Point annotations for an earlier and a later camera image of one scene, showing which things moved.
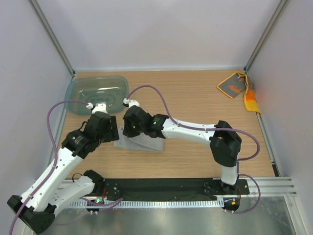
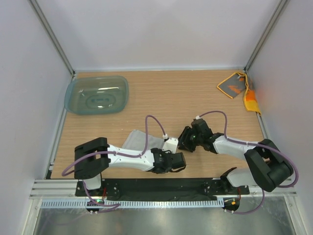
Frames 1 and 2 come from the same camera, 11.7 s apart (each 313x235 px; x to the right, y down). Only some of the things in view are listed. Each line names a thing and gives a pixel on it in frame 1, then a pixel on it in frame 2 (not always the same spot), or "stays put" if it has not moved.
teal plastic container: x=112 y=90 stays put
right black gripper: x=127 y=131 → x=184 y=139
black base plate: x=172 y=188 stays put
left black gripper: x=113 y=134 → x=167 y=152
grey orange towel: x=236 y=84 stays put
